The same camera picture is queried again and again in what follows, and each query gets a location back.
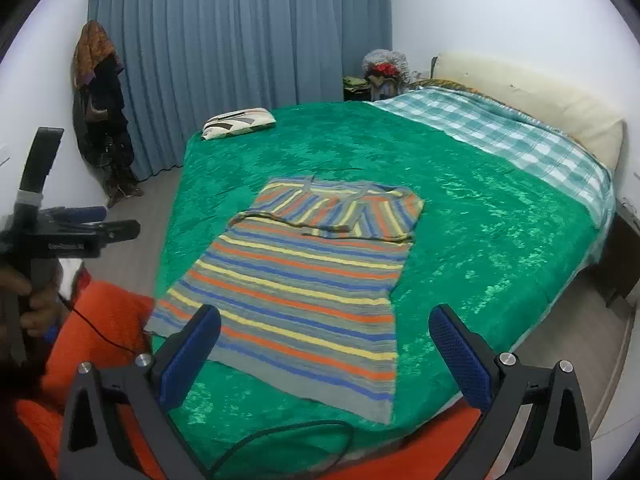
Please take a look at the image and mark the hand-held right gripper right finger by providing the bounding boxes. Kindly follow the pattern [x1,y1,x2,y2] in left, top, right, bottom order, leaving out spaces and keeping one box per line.
[428,304,593,480]

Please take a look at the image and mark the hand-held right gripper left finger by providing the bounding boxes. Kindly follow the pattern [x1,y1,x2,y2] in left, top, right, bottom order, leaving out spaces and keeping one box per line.
[59,304,222,480]

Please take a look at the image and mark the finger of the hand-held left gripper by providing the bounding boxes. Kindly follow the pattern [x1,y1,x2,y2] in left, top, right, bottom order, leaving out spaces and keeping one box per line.
[47,205,108,225]
[50,219,142,259]

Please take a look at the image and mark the striped knitted sweater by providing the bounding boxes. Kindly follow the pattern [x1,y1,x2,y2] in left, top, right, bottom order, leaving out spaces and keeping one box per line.
[144,175,426,423]

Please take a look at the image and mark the dark hanging clothes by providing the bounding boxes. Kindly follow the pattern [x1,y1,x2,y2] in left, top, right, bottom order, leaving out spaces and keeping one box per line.
[71,20,145,209]

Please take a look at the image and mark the grey and red clothes pile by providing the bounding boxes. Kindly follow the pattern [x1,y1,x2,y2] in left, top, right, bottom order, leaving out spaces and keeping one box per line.
[362,49,413,102]

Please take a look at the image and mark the person's left hand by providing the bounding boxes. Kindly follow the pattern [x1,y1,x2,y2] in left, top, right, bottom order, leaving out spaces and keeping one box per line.
[0,260,68,341]

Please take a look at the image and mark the green velvet blanket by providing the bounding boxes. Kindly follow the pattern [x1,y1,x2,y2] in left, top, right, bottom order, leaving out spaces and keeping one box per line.
[152,101,608,480]

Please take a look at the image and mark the patterned white pillow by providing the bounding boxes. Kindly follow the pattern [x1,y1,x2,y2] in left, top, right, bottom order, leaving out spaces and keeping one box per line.
[201,107,277,141]

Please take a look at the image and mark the brown wooden nightstand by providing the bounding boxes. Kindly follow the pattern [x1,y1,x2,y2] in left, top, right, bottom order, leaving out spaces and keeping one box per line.
[602,197,640,308]

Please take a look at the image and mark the grey-blue curtain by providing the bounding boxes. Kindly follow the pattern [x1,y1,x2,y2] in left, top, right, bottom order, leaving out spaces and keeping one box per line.
[86,0,393,183]

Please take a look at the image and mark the green checked bed sheet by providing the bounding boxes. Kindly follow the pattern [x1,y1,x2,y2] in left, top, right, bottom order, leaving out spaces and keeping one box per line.
[372,85,616,226]

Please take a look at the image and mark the yellow patterned cloth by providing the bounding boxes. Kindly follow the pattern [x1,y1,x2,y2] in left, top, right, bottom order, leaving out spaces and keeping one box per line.
[415,79,482,94]

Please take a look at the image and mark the cream padded headboard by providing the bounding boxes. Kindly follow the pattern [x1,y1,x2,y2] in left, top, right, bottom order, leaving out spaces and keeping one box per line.
[430,51,626,171]

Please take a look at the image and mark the green folded cloth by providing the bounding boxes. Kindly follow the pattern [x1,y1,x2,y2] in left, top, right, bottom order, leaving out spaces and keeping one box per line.
[343,76,373,102]

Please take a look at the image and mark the black cable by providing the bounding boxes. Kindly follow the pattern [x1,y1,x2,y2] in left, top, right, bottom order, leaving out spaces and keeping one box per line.
[56,291,152,354]
[205,419,357,480]

